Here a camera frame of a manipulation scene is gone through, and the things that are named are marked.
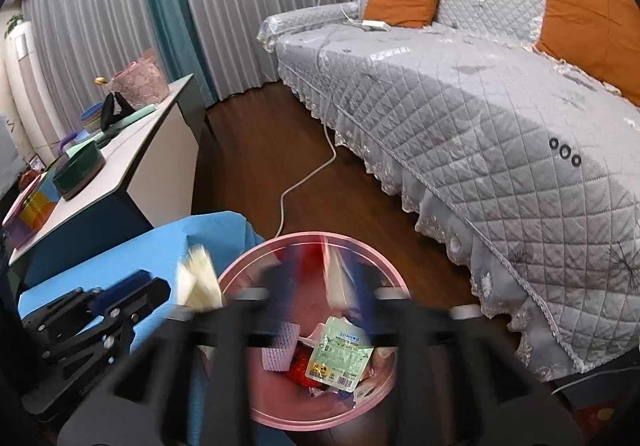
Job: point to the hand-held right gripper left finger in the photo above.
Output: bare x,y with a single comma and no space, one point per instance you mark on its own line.
287,291

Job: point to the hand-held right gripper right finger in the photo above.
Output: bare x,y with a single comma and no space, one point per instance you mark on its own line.
364,298

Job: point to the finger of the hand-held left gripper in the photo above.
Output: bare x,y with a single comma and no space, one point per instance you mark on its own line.
125,287
145,298

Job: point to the yellow paper packet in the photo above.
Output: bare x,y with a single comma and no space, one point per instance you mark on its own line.
200,281

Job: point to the green white plastic wrapper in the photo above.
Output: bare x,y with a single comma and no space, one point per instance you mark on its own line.
340,353

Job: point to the red plastic bag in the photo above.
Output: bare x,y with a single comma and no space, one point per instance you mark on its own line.
302,368

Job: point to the pink plastic bucket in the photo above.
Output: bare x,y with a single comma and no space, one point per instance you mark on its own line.
320,413

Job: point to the colourful rectangular box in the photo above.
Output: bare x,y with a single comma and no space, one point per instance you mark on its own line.
32,213

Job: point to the dark green round basin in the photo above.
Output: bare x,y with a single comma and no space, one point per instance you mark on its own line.
80,170

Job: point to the white topped low table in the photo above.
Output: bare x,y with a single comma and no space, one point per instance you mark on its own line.
150,160

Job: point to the purple small item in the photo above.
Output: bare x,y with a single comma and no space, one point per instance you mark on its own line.
69,140

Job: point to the light green folded cloth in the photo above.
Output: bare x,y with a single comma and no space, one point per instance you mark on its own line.
137,118

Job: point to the stack of coloured bowls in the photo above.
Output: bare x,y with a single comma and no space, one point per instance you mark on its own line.
92,118

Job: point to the black hat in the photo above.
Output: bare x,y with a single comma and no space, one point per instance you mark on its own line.
112,110

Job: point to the grey quilted sofa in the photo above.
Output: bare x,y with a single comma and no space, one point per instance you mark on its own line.
475,125

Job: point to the pink lace basket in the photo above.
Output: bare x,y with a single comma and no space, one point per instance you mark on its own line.
140,80

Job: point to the yellow round knob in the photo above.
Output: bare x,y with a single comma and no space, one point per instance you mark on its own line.
101,80

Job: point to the white standing air conditioner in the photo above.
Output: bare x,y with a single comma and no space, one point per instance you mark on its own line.
27,85

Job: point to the grey curtain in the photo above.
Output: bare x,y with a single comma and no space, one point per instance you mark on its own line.
90,35
260,10

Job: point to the white power strip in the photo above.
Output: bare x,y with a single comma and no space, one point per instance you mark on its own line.
375,25

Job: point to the teal curtain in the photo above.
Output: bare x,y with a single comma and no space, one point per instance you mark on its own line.
170,10

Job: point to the small photo frame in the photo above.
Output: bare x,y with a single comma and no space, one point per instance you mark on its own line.
34,164

